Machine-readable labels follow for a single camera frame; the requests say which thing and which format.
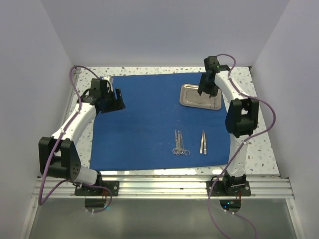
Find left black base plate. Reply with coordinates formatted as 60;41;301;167
74;180;120;197

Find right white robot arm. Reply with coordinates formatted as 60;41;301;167
197;56;259;196

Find blue surgical cloth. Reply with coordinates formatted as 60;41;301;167
90;73;230;171

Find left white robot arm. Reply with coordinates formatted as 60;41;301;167
38;76;125;196

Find steel tweezers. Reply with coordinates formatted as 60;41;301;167
202;132;207;155
200;131;204;154

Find steel forceps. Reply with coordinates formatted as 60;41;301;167
177;131;190;156

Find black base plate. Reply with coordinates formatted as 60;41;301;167
74;180;120;197
210;181;252;197

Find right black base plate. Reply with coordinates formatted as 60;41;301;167
210;181;252;197

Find aluminium mounting rail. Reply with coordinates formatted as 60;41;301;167
32;174;295;200

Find steel surgical scissors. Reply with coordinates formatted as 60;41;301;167
172;130;181;156

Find steel instrument tray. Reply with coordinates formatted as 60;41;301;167
179;84;223;110

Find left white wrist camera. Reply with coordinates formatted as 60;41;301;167
100;76;113;85

